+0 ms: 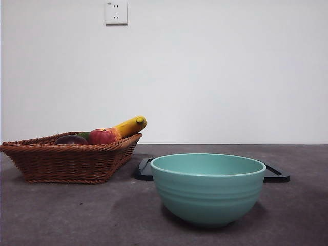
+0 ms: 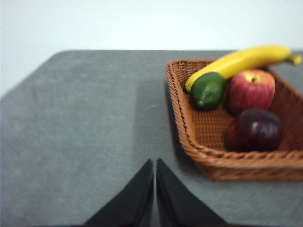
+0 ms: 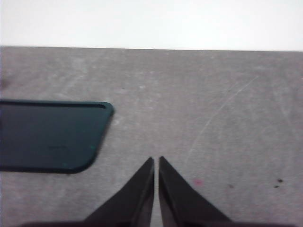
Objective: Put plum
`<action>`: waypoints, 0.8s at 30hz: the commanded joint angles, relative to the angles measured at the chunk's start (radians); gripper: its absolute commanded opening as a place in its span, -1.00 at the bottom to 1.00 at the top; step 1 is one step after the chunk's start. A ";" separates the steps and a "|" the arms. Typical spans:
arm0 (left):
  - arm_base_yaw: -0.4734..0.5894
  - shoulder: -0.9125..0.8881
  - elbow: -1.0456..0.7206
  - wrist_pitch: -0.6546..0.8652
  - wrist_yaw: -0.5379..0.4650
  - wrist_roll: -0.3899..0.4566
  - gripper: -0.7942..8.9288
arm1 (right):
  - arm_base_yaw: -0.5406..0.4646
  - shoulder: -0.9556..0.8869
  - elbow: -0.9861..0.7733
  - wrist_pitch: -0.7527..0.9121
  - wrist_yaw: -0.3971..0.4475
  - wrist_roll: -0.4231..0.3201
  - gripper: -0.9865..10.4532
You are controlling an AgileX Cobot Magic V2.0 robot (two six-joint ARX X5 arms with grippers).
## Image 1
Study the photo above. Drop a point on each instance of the teal ceramic bowl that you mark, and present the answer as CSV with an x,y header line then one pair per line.
x,y
207,194

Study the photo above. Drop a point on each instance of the white wall socket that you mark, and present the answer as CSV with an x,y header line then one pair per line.
x,y
116,12

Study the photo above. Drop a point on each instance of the yellow banana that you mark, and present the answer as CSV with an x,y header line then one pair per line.
x,y
130,126

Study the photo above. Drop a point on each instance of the red apple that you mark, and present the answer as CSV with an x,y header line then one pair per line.
x,y
101,137

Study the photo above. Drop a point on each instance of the green fruit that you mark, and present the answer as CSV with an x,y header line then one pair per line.
x,y
84,135

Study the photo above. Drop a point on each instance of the black rectangular tray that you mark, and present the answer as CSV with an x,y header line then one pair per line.
x,y
143,176

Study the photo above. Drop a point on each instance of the dark red plum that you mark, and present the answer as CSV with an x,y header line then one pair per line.
x,y
70,140

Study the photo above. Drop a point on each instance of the brown wicker basket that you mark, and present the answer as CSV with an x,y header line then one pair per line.
x,y
66,164

